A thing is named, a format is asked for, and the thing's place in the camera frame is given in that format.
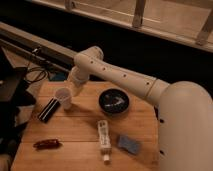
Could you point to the black round bowl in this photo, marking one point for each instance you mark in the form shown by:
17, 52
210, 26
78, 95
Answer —
113, 101

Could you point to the black chair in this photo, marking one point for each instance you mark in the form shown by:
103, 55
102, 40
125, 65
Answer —
13, 94

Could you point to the wooden railing frame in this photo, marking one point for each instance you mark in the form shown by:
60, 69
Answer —
188, 22

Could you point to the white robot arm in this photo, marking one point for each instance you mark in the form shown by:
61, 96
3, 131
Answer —
185, 111

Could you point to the white toothpaste tube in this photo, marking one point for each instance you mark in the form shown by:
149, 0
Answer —
104, 139

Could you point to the black rectangular case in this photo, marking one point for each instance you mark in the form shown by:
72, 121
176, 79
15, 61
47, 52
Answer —
49, 110

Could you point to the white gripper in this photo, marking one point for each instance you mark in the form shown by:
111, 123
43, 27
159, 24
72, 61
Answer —
76, 88

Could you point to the red chili pepper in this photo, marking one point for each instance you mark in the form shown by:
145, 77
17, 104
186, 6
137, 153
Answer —
47, 144

